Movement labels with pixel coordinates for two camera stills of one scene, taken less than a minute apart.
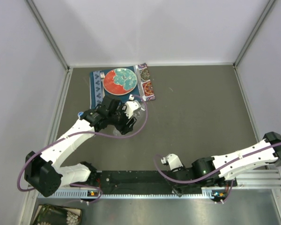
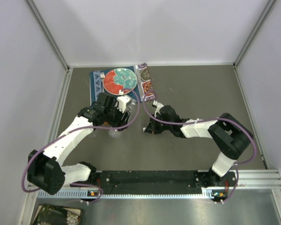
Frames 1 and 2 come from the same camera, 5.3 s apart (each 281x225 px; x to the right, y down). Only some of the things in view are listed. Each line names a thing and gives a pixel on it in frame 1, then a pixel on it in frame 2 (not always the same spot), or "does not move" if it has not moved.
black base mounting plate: (146, 182) does not move
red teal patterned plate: (120, 81) does not move
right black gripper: (181, 190) → (151, 128)
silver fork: (102, 77) does not move
